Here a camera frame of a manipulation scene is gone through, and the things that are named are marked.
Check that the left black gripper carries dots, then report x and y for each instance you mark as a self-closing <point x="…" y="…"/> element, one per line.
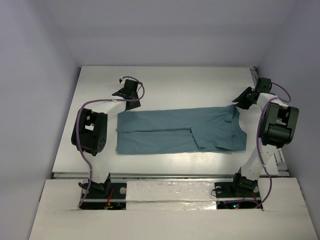
<point x="124" y="92"/>

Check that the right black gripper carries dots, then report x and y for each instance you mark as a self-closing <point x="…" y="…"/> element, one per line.
<point x="242" y="103"/>

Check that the teal t shirt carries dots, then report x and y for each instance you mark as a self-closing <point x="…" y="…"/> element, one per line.
<point x="207" y="129"/>

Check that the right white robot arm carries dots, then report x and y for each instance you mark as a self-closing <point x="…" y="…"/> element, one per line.
<point x="276" y="128"/>

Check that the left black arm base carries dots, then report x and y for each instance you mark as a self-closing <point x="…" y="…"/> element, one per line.
<point x="103" y="196"/>

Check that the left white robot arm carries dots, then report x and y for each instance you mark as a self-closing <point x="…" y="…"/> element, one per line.
<point x="89" y="134"/>

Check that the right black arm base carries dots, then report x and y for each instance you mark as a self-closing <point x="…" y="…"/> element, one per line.
<point x="232" y="191"/>

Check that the aluminium right side rail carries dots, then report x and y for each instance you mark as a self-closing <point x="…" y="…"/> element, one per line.
<point x="278" y="156"/>

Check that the aluminium rail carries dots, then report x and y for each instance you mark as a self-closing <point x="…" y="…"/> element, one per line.
<point x="69" y="175"/>
<point x="278" y="156"/>

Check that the aluminium front rail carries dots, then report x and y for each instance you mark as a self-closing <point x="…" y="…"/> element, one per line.
<point x="69" y="175"/>

